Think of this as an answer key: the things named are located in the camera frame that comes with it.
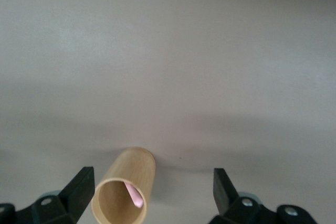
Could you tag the bamboo cylinder cup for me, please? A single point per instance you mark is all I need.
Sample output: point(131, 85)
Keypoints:
point(131, 166)

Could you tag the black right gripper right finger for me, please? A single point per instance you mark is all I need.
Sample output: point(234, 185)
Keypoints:
point(236, 208)

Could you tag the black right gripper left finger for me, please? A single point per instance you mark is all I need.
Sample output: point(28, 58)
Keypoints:
point(52, 208)

